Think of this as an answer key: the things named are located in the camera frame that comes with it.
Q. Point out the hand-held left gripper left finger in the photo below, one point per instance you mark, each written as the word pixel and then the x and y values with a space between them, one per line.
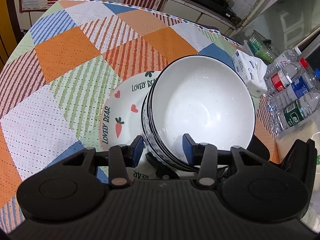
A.
pixel 138 152

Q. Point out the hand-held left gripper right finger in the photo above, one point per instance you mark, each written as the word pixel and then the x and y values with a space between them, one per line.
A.
pixel 187 150

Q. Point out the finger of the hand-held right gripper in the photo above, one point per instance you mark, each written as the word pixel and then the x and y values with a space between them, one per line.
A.
pixel 161 170
pixel 261 148

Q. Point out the white ribbed bowl black rim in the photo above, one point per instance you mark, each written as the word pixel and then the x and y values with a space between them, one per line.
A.
pixel 147 130
pixel 205 105

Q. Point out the pink rimmed printed plate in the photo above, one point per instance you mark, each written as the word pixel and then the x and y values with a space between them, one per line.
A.
pixel 120 110

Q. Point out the green label water bottle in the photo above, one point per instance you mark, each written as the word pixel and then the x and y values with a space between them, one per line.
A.
pixel 292 116

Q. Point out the blue label water bottle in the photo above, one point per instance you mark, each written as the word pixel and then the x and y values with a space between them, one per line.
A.
pixel 297 87

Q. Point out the red label water bottle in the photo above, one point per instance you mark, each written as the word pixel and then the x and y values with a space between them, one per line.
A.
pixel 282 80

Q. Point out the white tissue pack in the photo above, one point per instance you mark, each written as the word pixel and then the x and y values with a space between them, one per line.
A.
pixel 246 67

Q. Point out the white label water bottle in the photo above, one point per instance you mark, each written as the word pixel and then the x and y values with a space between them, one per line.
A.
pixel 285 56

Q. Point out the green plastic basket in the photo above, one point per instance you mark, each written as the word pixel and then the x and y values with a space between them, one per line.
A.
pixel 262 50

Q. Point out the patchwork tablecloth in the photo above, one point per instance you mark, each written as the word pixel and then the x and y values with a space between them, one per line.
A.
pixel 62 55

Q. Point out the grey glass panel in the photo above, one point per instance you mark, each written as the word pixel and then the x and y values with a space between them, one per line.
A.
pixel 287 17

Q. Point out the yellow wooden chair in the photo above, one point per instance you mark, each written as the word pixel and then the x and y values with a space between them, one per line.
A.
pixel 6 37

